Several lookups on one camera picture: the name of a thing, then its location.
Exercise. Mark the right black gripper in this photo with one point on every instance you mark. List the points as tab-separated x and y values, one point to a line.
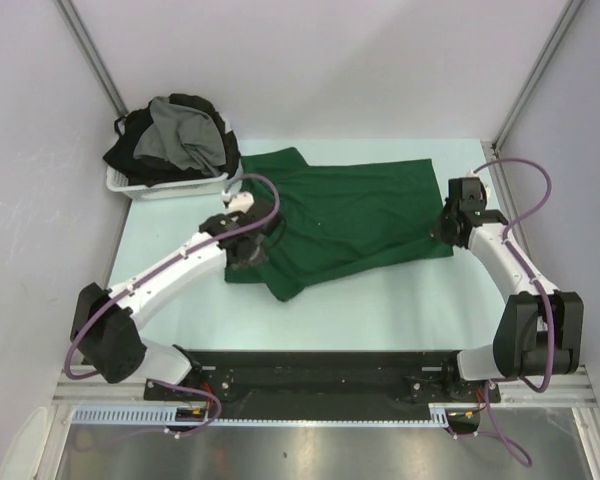
439	232

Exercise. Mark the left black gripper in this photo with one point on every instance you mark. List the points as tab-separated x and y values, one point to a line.
256	261

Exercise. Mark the green t shirt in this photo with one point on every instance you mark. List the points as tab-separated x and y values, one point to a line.
339	221

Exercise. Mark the black t shirt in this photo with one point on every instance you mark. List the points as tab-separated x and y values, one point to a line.
152	171

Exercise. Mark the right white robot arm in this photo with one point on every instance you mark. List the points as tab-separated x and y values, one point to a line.
540	330

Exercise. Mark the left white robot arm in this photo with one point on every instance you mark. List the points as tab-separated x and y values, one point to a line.
107	321

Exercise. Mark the white plastic laundry basket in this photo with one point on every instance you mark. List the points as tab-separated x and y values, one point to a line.
118	183

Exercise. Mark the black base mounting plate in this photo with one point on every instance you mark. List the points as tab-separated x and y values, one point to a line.
330	387

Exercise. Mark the grey t shirt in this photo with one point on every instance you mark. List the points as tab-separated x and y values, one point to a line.
184	137

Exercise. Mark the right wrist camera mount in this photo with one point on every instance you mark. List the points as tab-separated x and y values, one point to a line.
486	193

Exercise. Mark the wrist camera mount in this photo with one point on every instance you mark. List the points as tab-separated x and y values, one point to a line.
237	202
486	193

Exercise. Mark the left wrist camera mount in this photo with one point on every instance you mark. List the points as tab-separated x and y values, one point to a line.
237	202

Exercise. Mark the right aluminium corner post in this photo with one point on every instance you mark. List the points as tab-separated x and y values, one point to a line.
548	52

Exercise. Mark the aluminium corner post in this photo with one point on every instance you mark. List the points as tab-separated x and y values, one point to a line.
548	52
78	28

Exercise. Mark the left aluminium corner post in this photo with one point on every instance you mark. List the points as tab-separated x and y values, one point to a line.
78	28

